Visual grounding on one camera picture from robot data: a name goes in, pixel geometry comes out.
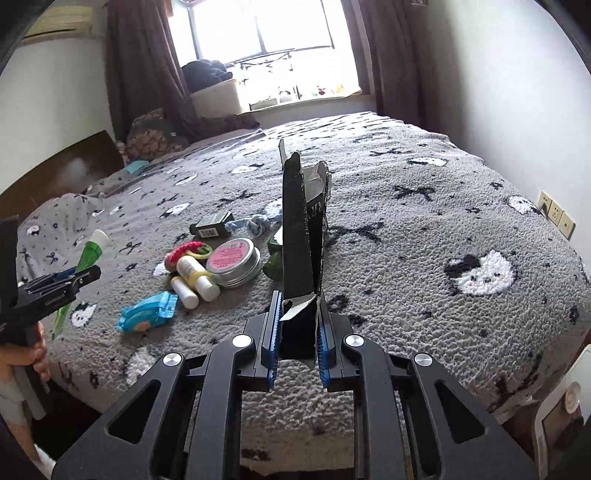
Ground blue and white knotted rope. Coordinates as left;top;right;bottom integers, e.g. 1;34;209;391
225;215;282;237

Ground green and white tube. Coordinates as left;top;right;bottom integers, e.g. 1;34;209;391
51;229;110;340

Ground blue wipes packet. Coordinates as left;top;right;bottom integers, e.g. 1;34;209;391
119;291;179;334

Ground wall air conditioner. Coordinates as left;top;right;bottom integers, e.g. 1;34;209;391
21;4;95;44

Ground small windowsill toys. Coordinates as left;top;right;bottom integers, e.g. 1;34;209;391
277;83;348;102

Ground white appliance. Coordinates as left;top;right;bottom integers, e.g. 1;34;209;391
531;344;591;480

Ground person's left hand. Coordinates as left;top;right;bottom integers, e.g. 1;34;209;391
0;321;51;384

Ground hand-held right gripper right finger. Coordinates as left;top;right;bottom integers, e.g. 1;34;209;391
316;294;544;480

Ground green plastic packet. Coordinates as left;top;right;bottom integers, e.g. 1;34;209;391
263;228;284;280

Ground white and yellow balm stick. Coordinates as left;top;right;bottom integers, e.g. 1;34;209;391
170;275;200;310

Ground brown patterned cushion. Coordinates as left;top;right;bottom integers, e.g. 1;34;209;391
126;108;192;160

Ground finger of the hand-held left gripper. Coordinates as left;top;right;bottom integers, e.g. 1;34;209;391
17;264;102;309
18;268;78;293

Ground window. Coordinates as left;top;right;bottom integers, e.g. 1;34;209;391
168;0;365;108

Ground torn black carton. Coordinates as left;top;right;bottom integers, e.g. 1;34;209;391
278;138;334;361

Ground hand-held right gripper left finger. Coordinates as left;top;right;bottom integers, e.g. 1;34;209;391
51;290;283;480

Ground dark clothes pile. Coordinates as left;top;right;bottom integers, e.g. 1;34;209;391
181;59;234;88

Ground wooden headboard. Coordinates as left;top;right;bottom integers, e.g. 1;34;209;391
0;130;123;217

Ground grey printed fleece blanket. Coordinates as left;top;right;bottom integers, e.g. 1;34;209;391
16;111;591;467

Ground round tin with pink label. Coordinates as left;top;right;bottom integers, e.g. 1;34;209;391
205;237;262;289

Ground white and yellow bottle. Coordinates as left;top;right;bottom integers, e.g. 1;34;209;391
176;255;221;302

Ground dark green small box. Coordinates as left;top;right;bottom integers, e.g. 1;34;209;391
189;212;235;238

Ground grey bow print pillow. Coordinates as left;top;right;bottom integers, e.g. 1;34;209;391
16;191;122;282

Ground white storage box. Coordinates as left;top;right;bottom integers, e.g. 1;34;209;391
190;78;245;118

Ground hanging clip rack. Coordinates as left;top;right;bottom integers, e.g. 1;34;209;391
231;46;297;88

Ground brown curtain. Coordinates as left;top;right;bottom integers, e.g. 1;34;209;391
358;0;439;131
102;0;200;139

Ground pink and red teether toy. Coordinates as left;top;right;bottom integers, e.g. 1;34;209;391
164;240;214;273

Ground dark cloth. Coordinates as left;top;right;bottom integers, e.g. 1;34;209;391
185;113;262;136

